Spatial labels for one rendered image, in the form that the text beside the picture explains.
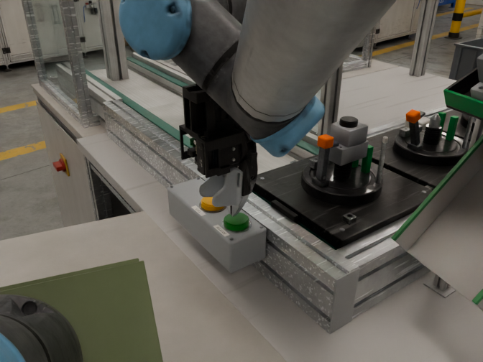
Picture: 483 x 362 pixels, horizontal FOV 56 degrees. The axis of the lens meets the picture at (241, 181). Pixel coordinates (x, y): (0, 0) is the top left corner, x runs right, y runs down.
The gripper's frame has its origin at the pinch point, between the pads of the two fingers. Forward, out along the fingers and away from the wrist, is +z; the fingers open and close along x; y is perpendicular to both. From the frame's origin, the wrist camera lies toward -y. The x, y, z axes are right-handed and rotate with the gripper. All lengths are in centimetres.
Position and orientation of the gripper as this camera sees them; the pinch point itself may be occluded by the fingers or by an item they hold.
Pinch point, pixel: (236, 206)
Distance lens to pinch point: 70.0
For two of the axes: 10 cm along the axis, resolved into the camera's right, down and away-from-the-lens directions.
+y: -8.2, 2.7, -5.0
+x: 5.7, 3.9, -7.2
